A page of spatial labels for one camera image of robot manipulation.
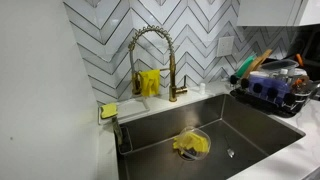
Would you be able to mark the blue lunch box lid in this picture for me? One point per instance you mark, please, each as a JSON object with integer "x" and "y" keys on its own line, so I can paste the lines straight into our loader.
{"x": 266, "y": 83}

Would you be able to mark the gold spring kitchen faucet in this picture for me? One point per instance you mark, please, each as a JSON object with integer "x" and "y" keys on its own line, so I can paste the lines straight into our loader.
{"x": 172, "y": 66}

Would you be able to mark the yellow cloth on faucet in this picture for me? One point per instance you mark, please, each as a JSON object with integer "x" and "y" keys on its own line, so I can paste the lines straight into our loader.
{"x": 149, "y": 82}

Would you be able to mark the clear sponge tray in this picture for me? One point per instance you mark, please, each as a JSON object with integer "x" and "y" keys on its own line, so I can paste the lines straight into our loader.
{"x": 133, "y": 106}

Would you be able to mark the yellow sponge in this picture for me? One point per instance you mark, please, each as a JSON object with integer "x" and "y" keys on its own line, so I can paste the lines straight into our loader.
{"x": 109, "y": 110}

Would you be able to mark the dish brush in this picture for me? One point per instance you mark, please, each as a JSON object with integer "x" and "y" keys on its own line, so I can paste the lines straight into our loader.
{"x": 117, "y": 130}

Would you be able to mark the crumpled yellow rubber glove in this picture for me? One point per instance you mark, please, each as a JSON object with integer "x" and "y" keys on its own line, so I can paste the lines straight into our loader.
{"x": 191, "y": 141}

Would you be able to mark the clear glass bowl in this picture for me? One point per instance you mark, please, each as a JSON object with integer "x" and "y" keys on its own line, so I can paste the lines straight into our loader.
{"x": 205, "y": 153}

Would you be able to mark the green cutting board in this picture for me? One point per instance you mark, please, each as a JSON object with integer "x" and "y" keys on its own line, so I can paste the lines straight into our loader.
{"x": 245, "y": 66}

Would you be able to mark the metal spoon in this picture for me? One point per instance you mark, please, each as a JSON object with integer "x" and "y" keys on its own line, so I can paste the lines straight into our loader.
{"x": 230, "y": 152}

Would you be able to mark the stainless steel sink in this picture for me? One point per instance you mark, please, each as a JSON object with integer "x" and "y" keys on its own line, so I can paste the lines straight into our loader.
{"x": 253, "y": 123}

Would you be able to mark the wooden cutting board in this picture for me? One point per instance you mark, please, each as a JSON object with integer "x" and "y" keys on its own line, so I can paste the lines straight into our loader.
{"x": 256, "y": 63}

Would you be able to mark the white bowl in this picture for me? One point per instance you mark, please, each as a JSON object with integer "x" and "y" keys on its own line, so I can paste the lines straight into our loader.
{"x": 258, "y": 73}

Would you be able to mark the black dish rack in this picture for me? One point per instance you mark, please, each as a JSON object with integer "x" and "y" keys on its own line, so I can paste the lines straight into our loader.
{"x": 260, "y": 102}

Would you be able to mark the clear bottle white cap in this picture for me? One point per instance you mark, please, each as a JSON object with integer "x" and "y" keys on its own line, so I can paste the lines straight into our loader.
{"x": 283, "y": 75}

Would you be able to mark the white round container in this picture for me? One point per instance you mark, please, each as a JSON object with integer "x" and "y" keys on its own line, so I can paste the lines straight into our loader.
{"x": 299, "y": 71}

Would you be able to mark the clear jar orange cap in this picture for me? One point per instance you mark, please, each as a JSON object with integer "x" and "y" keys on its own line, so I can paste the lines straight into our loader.
{"x": 301, "y": 85}

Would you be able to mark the white wall outlet plate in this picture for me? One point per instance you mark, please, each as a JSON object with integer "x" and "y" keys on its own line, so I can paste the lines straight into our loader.
{"x": 225, "y": 46}

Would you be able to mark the white wall cabinet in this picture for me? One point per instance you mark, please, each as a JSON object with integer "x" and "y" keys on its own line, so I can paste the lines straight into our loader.
{"x": 266, "y": 12}

